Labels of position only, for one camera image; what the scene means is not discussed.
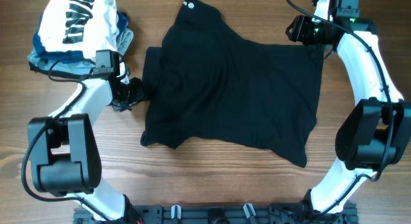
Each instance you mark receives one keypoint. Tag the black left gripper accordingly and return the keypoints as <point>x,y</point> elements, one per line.
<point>140,94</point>

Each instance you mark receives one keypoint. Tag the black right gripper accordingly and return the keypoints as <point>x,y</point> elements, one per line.
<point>300,28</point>

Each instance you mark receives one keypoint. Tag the black polo shirt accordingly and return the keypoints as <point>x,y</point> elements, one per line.
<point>206,81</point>

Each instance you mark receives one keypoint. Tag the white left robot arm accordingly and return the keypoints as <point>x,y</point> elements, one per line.
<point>62,162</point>

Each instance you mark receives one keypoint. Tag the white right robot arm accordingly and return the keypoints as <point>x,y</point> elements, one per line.
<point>377,131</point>

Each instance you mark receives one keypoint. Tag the light blue denim garment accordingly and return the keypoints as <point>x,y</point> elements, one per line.
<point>40,61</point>

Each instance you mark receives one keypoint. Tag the black folded garment under pile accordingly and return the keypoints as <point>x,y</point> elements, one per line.
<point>62,70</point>

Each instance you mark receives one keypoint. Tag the blue folded garment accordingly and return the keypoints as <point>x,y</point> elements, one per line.
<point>123,40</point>

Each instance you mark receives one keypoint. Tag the white shirt with black print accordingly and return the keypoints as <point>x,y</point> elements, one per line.
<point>84,26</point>

